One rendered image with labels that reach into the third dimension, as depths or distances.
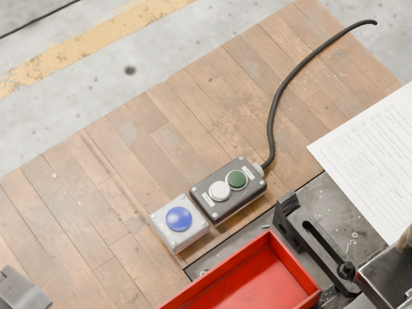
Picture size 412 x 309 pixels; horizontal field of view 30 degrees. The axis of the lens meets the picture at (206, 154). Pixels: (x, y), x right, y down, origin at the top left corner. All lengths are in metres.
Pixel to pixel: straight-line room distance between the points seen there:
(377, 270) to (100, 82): 1.61
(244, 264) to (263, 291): 0.05
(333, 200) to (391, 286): 0.33
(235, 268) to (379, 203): 0.26
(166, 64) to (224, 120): 1.17
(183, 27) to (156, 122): 1.26
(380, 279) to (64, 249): 0.50
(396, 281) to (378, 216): 0.31
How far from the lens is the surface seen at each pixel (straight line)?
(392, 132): 1.31
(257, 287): 1.17
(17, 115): 2.41
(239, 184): 1.19
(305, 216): 1.14
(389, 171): 1.28
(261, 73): 1.34
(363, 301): 1.10
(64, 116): 2.38
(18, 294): 0.74
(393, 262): 0.95
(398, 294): 0.94
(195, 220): 1.17
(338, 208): 1.23
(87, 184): 1.25
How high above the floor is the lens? 2.01
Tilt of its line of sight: 62 degrees down
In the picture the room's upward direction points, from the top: 1 degrees clockwise
